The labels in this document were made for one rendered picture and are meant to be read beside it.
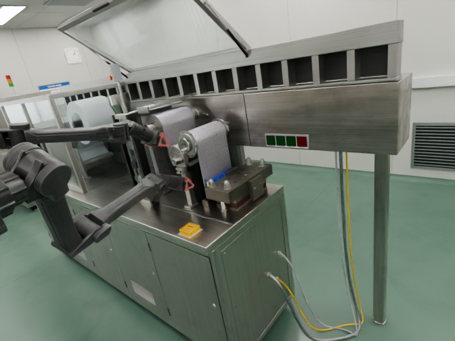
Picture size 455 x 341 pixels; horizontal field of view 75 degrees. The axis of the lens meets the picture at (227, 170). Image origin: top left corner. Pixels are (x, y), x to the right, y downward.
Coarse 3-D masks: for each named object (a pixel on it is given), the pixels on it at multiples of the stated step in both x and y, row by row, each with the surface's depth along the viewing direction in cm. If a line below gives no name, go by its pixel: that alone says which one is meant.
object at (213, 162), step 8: (224, 144) 166; (208, 152) 156; (216, 152) 161; (224, 152) 166; (200, 160) 153; (208, 160) 157; (216, 160) 162; (224, 160) 167; (200, 168) 154; (208, 168) 158; (216, 168) 163; (224, 168) 168; (208, 176) 158; (216, 176) 163
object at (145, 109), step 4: (184, 96) 184; (188, 96) 182; (192, 96) 184; (168, 100) 179; (172, 100) 173; (176, 100) 174; (180, 100) 177; (152, 104) 171; (156, 104) 165; (160, 104) 166; (164, 104) 168; (168, 104) 173; (140, 108) 163; (144, 108) 161; (148, 108) 160; (152, 108) 166; (156, 108) 164; (140, 112) 164; (144, 112) 162; (148, 112) 160
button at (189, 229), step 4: (188, 224) 141; (192, 224) 140; (184, 228) 138; (188, 228) 137; (192, 228) 137; (196, 228) 137; (180, 232) 138; (184, 232) 136; (188, 232) 134; (192, 232) 135; (188, 236) 135
